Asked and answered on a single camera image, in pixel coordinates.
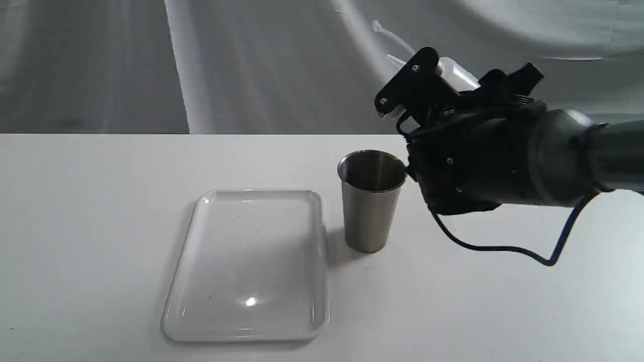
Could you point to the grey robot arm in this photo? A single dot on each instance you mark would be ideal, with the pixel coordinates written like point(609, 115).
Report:
point(571, 156)

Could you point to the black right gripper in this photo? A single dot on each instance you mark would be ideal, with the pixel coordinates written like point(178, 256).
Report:
point(468, 154)

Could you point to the clear plastic tray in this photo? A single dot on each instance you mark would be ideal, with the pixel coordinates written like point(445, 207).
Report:
point(253, 269)

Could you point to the translucent squeeze bottle amber liquid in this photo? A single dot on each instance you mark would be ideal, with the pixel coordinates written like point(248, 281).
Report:
point(455, 75)

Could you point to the stainless steel cup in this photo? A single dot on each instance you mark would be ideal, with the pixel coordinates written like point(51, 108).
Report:
point(370, 187)

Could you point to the grey fabric backdrop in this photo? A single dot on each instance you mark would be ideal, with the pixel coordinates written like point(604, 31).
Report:
point(293, 67)

